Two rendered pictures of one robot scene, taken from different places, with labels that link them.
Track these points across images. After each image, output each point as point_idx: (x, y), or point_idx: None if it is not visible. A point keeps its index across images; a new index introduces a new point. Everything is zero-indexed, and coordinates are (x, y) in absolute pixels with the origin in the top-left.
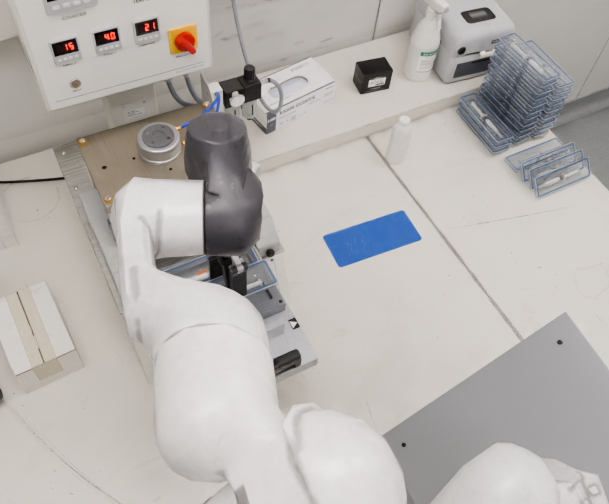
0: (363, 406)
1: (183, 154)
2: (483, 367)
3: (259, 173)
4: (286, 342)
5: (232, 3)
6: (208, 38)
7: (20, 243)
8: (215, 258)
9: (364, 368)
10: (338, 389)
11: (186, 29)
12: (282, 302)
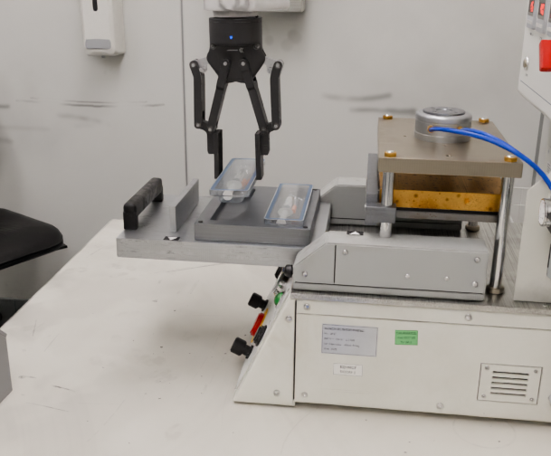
0: (63, 405)
1: (422, 141)
2: None
3: (248, 5)
4: (158, 231)
5: None
6: None
7: None
8: (257, 131)
9: (101, 429)
10: (108, 398)
11: None
12: (197, 222)
